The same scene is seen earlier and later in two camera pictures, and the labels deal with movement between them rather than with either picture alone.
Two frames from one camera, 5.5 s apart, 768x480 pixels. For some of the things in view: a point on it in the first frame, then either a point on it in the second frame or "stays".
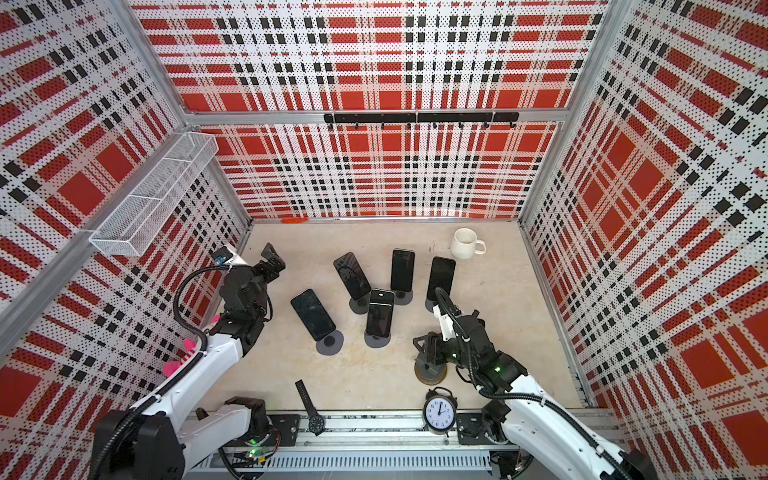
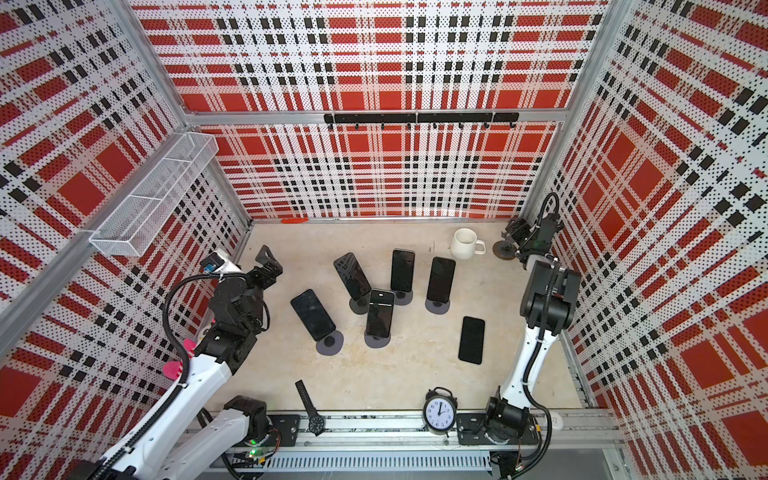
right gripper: (434, 346) -> (519, 232)
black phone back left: (352, 275) stays
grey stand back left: (361, 305) stays
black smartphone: (380, 313) stays
